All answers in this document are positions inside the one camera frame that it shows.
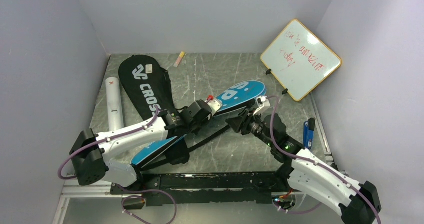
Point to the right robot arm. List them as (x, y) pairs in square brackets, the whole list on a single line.
[(354, 202)]

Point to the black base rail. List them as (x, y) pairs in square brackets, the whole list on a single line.
[(203, 188)]

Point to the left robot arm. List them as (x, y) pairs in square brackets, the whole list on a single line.
[(93, 154)]

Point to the black racket cover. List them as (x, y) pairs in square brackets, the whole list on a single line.
[(148, 86)]

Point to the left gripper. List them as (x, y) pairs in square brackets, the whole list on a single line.
[(195, 131)]

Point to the white dry erase board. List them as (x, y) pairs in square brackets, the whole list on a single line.
[(299, 60)]

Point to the blue racket cover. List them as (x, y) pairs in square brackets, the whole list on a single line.
[(238, 95)]

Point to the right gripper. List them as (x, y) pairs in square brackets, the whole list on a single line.
[(242, 122)]

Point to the white shuttlecock tube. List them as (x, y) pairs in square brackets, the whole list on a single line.
[(114, 104)]

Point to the blue black stapler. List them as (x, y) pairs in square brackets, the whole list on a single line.
[(308, 133)]

